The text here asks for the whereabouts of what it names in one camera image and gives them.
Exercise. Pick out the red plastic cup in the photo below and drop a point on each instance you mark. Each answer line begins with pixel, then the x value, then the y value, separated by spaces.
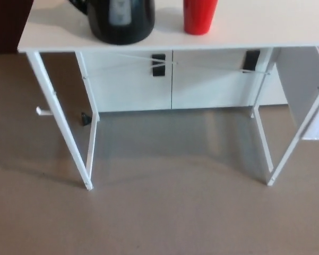
pixel 197 18

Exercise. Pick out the white metal-frame table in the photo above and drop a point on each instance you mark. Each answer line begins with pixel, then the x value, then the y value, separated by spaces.
pixel 69 40

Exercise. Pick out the dark brown wooden panel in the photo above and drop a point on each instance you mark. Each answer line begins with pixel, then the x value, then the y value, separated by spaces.
pixel 5 24

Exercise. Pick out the black electric kettle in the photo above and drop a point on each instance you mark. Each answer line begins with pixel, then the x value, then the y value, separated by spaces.
pixel 122 29

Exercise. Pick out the white table side hook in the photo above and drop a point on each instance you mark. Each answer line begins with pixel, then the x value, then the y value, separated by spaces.
pixel 42 111

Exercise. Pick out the white cabinet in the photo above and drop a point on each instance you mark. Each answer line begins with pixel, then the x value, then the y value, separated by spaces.
pixel 201 90

